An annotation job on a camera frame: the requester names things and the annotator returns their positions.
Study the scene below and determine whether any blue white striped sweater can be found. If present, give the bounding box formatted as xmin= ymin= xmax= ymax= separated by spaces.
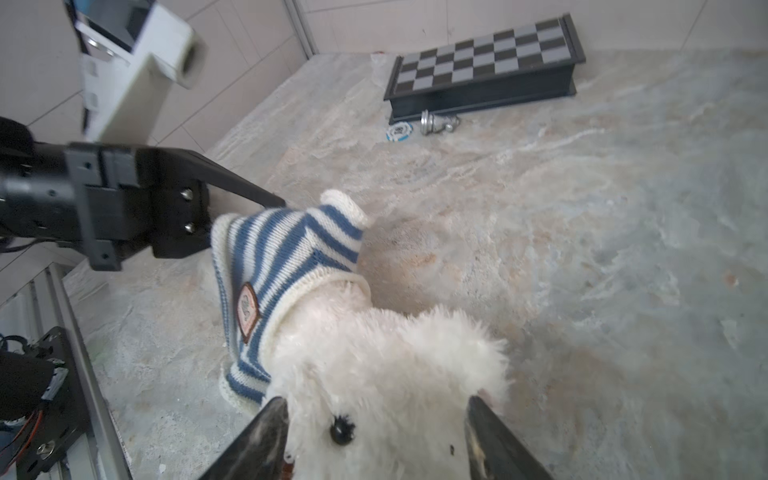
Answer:
xmin=210 ymin=189 xmax=372 ymax=414

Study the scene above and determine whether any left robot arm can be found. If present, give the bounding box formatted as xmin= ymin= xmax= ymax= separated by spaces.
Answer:
xmin=1 ymin=118 xmax=286 ymax=271

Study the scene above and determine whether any silver metal chess piece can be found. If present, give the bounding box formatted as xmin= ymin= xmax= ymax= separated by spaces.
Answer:
xmin=419 ymin=110 xmax=461 ymax=136

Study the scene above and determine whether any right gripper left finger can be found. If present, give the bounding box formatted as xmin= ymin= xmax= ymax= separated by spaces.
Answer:
xmin=199 ymin=397 xmax=289 ymax=480

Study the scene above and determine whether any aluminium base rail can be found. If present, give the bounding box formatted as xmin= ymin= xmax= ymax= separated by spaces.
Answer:
xmin=1 ymin=264 xmax=132 ymax=479

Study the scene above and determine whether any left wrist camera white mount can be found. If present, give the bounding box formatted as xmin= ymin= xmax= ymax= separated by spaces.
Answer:
xmin=63 ymin=1 xmax=207 ymax=144

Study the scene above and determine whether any white teddy bear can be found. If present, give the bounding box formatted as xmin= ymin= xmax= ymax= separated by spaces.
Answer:
xmin=267 ymin=282 xmax=509 ymax=479

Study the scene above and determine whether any white blue poker chip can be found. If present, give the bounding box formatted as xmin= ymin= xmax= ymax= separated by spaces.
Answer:
xmin=386 ymin=121 xmax=413 ymax=142

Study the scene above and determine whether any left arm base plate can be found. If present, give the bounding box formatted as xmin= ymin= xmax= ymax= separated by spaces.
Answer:
xmin=1 ymin=327 xmax=90 ymax=479

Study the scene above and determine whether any black white chessboard box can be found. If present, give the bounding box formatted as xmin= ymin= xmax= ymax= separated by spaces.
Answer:
xmin=383 ymin=14 xmax=586 ymax=124

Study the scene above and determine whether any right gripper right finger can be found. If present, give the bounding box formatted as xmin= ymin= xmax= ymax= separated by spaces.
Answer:
xmin=464 ymin=395 xmax=553 ymax=480

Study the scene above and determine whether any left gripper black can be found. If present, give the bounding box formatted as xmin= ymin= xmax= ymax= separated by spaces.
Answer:
xmin=64 ymin=143 xmax=286 ymax=271

